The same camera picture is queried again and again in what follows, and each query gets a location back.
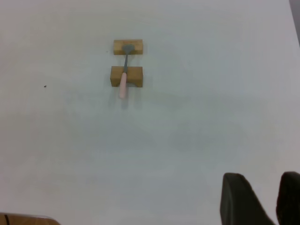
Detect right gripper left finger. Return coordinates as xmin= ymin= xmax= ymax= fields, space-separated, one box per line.
xmin=219 ymin=172 xmax=278 ymax=225

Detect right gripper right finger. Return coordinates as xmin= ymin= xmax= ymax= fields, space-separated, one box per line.
xmin=275 ymin=171 xmax=300 ymax=225

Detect grey spoon pink handle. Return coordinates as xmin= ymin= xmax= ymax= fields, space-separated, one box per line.
xmin=119 ymin=44 xmax=135 ymax=99

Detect notched wooden block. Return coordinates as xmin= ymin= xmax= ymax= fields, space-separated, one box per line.
xmin=110 ymin=66 xmax=143 ymax=88

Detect flat wooden block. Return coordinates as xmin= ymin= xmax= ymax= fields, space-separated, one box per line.
xmin=113 ymin=39 xmax=144 ymax=56

